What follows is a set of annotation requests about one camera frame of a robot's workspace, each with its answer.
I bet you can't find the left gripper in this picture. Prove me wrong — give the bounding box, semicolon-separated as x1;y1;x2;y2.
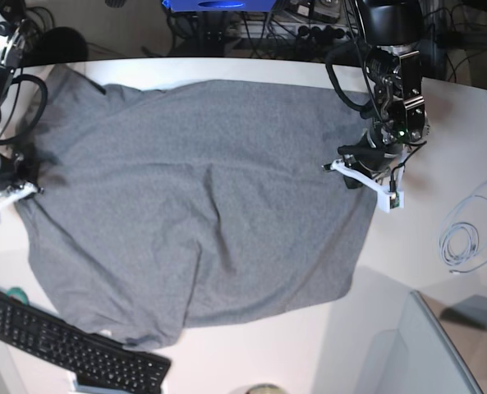
338;131;403;190

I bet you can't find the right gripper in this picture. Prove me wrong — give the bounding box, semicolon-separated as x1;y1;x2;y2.
0;153;36;195

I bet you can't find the grey t-shirt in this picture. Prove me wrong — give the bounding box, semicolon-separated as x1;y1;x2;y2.
16;66;376;350

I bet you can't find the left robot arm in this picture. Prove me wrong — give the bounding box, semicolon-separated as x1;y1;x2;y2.
324;1;427;184

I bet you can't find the green tape roll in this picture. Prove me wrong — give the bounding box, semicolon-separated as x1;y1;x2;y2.
6;286;29;305

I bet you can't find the black power strip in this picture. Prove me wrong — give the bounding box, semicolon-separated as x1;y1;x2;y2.
235;20;350;46

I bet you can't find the grey monitor back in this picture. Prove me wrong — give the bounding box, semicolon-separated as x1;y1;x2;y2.
380;291;487;393

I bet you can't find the black computer keyboard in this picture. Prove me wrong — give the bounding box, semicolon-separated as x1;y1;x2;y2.
0;291;171;393

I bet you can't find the round tan object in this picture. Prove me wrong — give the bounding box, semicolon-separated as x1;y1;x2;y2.
245;383;287;394

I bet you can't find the blue box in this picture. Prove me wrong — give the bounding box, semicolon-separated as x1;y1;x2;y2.
162;0;276;12

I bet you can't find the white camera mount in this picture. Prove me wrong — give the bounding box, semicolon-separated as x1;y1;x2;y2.
0;182;43;229
322;159;405;213

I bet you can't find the coiled light blue cable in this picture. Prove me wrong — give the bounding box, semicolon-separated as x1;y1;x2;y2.
439;175;487;275

